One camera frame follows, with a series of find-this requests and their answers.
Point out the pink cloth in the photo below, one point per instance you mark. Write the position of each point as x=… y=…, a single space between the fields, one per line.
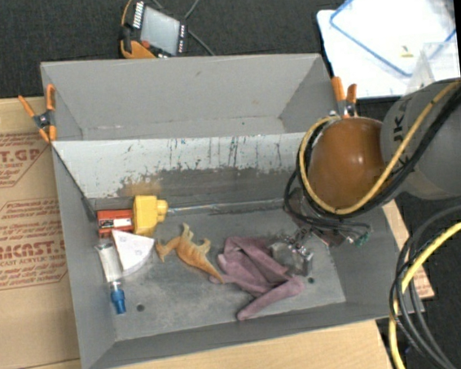
x=253 y=269

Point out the yellow plastic block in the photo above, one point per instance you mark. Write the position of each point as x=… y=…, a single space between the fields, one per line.
x=147 y=215

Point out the white tube with blue cap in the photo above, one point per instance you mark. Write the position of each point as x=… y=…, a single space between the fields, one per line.
x=110 y=261

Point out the white wedge-shaped block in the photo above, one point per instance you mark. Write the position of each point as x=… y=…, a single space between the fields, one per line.
x=133 y=249

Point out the brown cardboard board red print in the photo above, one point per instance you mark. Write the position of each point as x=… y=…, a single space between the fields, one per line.
x=30 y=307

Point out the grey metal bin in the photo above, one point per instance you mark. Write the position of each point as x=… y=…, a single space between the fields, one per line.
x=196 y=171

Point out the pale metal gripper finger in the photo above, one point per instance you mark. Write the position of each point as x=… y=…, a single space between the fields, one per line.
x=280 y=252
x=303 y=263

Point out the red box with label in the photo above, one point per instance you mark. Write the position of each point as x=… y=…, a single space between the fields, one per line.
x=113 y=222

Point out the orange toy dinosaur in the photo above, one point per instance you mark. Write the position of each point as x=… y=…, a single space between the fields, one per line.
x=192 y=252

